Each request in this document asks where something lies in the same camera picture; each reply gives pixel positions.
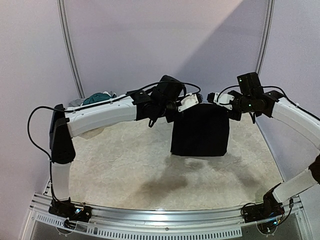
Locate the black trousers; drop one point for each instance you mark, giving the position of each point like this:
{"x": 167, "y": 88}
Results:
{"x": 203, "y": 131}

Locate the right aluminium corner post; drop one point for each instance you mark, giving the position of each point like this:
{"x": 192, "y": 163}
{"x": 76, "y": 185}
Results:
{"x": 265, "y": 35}

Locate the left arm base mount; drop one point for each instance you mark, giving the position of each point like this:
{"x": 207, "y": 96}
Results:
{"x": 72, "y": 212}

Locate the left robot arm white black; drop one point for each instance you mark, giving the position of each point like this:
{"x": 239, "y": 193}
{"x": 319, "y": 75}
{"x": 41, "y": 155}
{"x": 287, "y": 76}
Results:
{"x": 67, "y": 123}

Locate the white garment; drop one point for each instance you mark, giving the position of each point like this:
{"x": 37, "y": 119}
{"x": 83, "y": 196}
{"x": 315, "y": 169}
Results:
{"x": 110, "y": 93}

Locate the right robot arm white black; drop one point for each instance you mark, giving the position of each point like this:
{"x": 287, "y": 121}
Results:
{"x": 294, "y": 138}

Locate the teal green garment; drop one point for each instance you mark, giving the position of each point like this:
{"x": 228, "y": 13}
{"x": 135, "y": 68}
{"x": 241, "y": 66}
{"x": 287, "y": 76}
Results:
{"x": 96, "y": 97}

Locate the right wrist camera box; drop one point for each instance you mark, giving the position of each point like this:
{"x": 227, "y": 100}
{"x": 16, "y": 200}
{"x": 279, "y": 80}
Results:
{"x": 221, "y": 99}

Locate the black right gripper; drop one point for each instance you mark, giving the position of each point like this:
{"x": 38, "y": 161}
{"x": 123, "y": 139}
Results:
{"x": 234, "y": 113}

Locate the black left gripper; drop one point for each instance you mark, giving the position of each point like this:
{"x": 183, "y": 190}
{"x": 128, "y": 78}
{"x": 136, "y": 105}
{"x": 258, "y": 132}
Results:
{"x": 170, "y": 119}

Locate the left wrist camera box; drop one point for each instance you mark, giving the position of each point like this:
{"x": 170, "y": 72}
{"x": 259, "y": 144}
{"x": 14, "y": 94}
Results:
{"x": 188, "y": 101}

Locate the aluminium corner post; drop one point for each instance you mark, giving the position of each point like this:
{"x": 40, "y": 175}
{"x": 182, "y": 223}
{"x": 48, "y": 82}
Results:
{"x": 265, "y": 35}
{"x": 62, "y": 12}

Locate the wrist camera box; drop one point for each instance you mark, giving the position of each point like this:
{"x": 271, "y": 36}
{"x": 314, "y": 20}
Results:
{"x": 221, "y": 99}
{"x": 188, "y": 101}

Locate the aluminium front rail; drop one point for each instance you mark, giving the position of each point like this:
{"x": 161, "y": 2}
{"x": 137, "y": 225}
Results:
{"x": 108, "y": 223}

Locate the left aluminium corner post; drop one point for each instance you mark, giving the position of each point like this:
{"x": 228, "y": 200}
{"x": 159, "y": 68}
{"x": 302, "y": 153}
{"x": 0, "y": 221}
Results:
{"x": 62, "y": 12}

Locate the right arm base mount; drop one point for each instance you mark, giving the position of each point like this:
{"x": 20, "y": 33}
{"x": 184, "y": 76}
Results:
{"x": 268, "y": 215}

